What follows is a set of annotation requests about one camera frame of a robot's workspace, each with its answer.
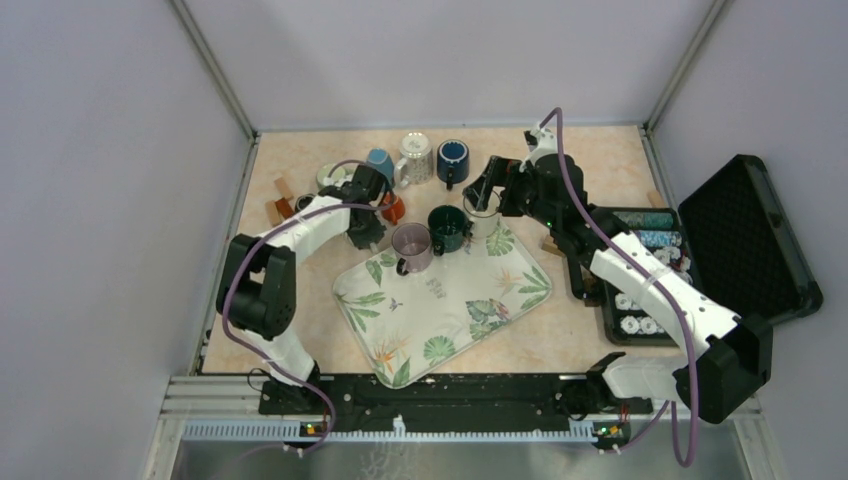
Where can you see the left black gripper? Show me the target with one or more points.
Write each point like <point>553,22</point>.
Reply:
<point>375,232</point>

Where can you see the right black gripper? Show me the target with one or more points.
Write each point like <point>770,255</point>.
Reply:
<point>500,172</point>

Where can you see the lilac purple mug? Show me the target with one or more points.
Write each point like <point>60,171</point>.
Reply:
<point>412,244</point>

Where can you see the white black-rimmed mug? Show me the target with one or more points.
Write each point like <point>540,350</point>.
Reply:
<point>484,222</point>

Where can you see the dark green mug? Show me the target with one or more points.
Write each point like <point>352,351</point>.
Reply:
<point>449,228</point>

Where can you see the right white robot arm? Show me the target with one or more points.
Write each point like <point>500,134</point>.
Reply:
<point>724,357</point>

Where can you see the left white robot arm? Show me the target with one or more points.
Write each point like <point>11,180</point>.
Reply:
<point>257,293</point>

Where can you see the orange red mug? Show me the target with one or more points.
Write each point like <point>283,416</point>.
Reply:
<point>394,208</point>

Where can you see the navy blue mug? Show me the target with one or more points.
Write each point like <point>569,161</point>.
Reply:
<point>453,162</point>

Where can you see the light green mug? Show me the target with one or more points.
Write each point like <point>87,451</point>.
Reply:
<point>331,175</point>

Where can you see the black mug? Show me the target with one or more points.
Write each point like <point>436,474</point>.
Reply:
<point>303,201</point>

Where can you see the light blue mug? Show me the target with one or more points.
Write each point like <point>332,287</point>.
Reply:
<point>381,160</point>

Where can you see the white floral mug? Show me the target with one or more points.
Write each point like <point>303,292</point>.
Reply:
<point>416,165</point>

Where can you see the reddish brown wooden block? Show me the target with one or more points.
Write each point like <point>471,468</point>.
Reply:
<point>283,208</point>

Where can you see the light wooden block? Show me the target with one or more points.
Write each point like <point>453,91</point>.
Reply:
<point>549,245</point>

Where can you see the tan wooden block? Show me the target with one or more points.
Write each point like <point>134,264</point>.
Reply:
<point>283,189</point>

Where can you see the pale wooden block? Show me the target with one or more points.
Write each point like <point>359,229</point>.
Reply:
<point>273,215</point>

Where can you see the floral leaf pattern tray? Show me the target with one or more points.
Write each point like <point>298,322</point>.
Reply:
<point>410,325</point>

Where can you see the wooden block by case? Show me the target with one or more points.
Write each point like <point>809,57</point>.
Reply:
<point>656,200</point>

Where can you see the black carrying case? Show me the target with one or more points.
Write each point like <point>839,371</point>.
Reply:
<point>732,241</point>

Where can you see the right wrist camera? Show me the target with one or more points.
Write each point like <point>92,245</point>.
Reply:
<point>540,142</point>

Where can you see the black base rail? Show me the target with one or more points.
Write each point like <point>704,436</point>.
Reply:
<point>451,403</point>

